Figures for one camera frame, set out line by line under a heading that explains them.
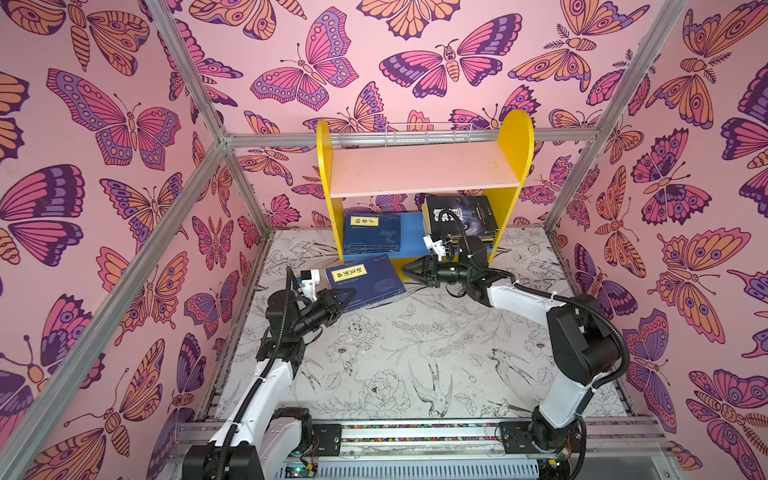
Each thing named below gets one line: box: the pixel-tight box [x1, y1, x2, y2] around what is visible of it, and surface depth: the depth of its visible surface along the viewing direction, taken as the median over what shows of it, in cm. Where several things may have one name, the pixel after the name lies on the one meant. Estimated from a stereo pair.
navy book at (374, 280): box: [325, 254, 407, 313], surface depth 79 cm
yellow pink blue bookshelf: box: [317, 110, 535, 277], surface depth 95 cm
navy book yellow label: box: [340, 254, 391, 267], surface depth 84 cm
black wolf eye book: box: [426, 195, 499, 236], surface depth 94 cm
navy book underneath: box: [344, 213, 402, 255], surface depth 99 cm
